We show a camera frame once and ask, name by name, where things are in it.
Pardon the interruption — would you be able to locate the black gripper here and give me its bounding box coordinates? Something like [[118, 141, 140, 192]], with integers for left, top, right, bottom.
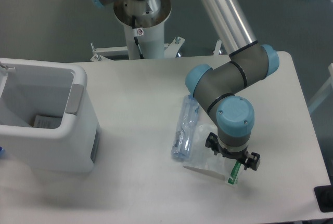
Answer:
[[205, 132, 261, 171]]

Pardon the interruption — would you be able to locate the black cable on pedestal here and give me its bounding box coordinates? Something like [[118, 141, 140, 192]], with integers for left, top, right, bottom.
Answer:
[[132, 15, 145, 60]]

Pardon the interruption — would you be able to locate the blue object at left edge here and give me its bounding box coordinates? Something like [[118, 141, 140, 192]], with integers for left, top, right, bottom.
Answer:
[[0, 147, 5, 159]]

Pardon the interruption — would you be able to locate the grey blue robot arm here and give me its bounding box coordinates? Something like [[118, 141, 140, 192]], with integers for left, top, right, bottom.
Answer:
[[92, 0, 279, 170]]

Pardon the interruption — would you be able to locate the white pedestal base frame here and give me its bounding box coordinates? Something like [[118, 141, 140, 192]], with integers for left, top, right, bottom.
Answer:
[[91, 36, 185, 61]]

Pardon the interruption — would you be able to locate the crushed clear plastic bottle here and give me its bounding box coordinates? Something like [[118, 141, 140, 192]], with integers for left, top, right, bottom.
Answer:
[[171, 94, 200, 161]]

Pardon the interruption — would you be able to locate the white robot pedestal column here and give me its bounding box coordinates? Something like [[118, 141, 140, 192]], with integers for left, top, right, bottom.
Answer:
[[113, 0, 171, 48]]

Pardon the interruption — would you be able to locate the white frame at right edge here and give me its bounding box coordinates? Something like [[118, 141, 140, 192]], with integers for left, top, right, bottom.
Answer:
[[308, 63, 332, 114]]

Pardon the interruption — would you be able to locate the white trash can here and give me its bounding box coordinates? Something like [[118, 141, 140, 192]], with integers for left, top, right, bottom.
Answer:
[[1, 58, 101, 173]]

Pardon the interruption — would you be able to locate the clear plastic bag green strip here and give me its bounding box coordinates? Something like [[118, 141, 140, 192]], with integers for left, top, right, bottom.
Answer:
[[183, 123, 244, 187]]

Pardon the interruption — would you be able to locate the black device at table corner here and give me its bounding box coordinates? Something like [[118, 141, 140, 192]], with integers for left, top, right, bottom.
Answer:
[[314, 185, 332, 213]]

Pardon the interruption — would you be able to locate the white leveling foot bolt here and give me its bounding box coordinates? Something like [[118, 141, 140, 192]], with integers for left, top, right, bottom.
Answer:
[[213, 38, 225, 56]]

